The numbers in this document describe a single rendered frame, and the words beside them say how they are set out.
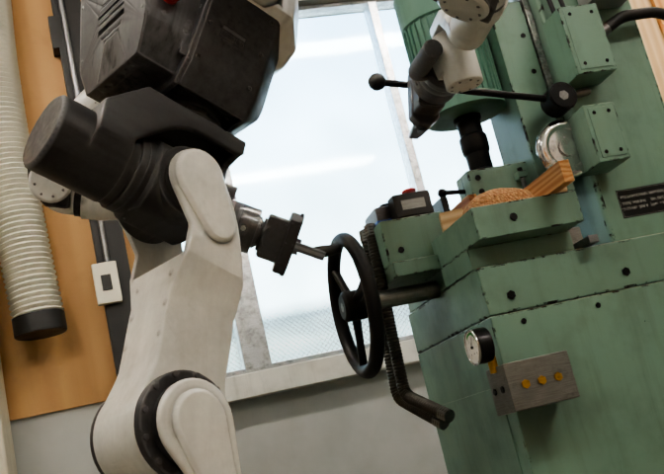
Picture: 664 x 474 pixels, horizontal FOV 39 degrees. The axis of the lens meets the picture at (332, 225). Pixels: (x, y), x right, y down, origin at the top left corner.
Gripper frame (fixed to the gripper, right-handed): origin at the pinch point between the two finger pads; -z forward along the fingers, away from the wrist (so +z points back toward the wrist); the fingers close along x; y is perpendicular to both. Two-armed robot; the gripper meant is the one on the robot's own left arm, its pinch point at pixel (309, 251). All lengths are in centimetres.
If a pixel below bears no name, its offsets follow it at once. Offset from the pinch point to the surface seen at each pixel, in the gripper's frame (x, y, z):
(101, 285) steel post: -32, 116, 46
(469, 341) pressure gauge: -5.2, -22.3, -28.9
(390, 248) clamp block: 5.8, 4.4, -15.4
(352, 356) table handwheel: -17.3, 8.7, -16.1
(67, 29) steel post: 41, 141, 87
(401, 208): 14.0, 7.1, -15.3
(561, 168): 28.5, -19.3, -35.1
